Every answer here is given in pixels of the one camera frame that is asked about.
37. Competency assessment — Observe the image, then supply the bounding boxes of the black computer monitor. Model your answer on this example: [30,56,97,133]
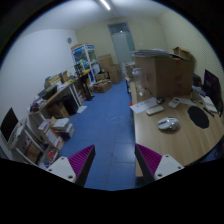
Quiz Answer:
[203,70,223,112]

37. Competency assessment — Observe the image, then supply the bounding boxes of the white calculator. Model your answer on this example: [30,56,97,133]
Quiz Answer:
[168,98,180,109]

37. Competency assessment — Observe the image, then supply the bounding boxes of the white low shelf unit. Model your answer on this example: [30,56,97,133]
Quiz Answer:
[9,119,64,167]

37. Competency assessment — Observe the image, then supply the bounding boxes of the large cardboard box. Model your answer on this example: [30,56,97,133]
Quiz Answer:
[135,52,193,98]

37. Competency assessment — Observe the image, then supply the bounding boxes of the glass display cabinet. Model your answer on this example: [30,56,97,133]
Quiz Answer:
[71,44,100,82]

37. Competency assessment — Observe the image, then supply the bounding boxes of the ceiling fluorescent lamp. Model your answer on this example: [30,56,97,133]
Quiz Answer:
[100,0,111,11]

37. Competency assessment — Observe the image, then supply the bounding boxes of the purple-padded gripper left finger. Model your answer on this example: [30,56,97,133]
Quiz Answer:
[47,145,96,187]

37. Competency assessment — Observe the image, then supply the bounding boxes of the grey door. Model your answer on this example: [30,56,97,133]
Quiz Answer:
[108,22,135,65]

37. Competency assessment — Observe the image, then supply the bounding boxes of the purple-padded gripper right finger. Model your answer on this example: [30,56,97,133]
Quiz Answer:
[135,144,183,184]

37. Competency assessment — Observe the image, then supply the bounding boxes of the black monitor on shelf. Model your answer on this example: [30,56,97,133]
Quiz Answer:
[0,108,18,142]

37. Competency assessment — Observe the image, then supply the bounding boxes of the stacked cardboard boxes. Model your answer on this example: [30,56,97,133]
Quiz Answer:
[98,54,122,84]

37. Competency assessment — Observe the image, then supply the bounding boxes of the white computer mouse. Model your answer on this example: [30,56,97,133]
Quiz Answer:
[158,117,180,131]

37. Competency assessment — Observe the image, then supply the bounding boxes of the white remote control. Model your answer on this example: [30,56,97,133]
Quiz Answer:
[146,106,164,116]

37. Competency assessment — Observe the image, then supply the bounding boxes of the flat cardboard box on floor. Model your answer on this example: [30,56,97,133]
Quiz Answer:
[93,82,112,93]

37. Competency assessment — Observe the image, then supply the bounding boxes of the stack of books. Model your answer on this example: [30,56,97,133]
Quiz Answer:
[51,118,74,138]

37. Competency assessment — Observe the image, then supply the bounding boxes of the white paper sheet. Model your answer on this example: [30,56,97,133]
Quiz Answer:
[131,97,157,114]

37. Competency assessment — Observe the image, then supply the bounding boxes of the clear plastic container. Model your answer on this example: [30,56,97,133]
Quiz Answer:
[132,68,145,96]

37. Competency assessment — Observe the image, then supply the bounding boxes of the wooden side desk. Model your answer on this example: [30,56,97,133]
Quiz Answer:
[28,73,90,118]

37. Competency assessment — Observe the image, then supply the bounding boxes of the round black mouse pad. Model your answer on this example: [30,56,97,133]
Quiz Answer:
[188,106,209,129]

